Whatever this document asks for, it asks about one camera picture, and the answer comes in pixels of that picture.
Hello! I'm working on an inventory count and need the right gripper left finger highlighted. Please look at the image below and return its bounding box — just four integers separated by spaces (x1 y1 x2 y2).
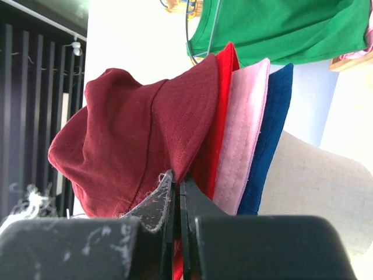
1 171 175 279

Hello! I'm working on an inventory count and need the cream mannequin head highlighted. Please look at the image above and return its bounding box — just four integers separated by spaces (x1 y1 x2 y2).
259 131 372 256

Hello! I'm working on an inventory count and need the green shirt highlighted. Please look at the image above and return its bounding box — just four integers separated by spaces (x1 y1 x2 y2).
186 0 371 67

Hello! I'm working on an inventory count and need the blue hat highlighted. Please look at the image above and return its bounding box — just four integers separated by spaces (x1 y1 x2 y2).
237 64 294 215

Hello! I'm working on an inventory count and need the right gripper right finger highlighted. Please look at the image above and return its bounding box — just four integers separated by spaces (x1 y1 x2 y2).
180 177 356 279

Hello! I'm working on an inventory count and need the pink hat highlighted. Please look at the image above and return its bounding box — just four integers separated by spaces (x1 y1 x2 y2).
213 58 270 215

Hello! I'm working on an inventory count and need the dark maroon hat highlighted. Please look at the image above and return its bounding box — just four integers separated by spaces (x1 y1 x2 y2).
48 55 219 218

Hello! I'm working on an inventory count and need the wooden clothes rack with tray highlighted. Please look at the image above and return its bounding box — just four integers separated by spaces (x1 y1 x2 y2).
329 50 372 72

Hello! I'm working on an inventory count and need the red hat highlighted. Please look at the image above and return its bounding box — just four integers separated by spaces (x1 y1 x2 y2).
173 42 241 280

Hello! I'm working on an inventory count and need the grey hanger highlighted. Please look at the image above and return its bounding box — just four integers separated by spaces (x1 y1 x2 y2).
185 1 222 63

